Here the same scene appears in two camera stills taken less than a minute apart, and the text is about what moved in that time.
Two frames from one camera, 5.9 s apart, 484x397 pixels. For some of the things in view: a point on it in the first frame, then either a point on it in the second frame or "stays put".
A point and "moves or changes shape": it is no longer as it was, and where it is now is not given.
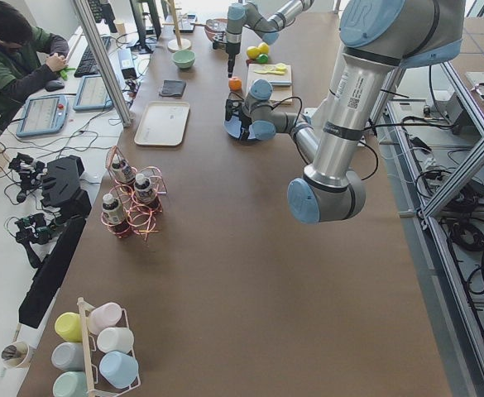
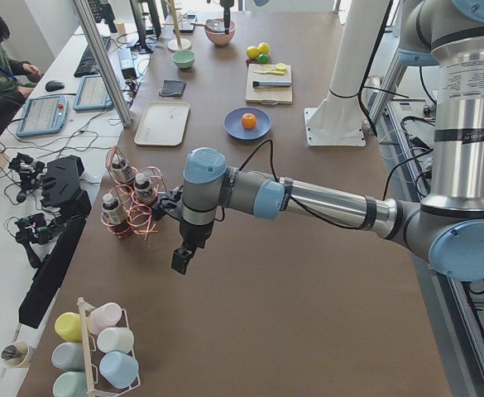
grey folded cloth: (172, 87) stays put
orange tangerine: (235, 84) moves or changes shape
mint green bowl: (184, 59) stays put
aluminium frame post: (103, 62) stays put
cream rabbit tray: (163, 123) stays put
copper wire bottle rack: (136, 198) stays put
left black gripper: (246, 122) -> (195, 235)
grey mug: (69, 356) stays put
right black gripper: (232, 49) -> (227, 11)
